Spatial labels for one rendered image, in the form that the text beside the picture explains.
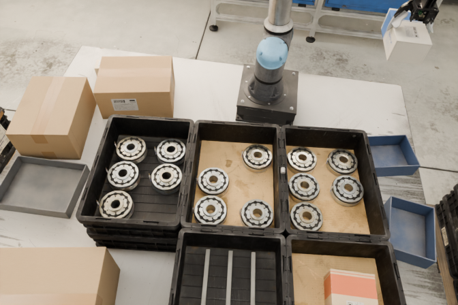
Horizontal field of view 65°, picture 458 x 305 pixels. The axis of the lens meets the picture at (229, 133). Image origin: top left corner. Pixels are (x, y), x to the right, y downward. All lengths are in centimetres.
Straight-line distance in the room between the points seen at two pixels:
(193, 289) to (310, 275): 34
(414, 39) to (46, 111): 135
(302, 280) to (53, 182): 95
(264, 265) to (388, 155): 75
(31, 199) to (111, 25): 215
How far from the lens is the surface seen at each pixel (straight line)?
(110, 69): 161
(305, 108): 167
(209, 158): 129
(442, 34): 379
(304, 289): 113
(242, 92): 154
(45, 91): 160
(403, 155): 164
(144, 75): 155
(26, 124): 150
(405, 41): 142
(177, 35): 317
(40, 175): 155
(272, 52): 140
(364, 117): 172
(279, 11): 143
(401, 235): 145
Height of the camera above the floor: 190
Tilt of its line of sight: 52 degrees down
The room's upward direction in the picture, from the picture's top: 3 degrees clockwise
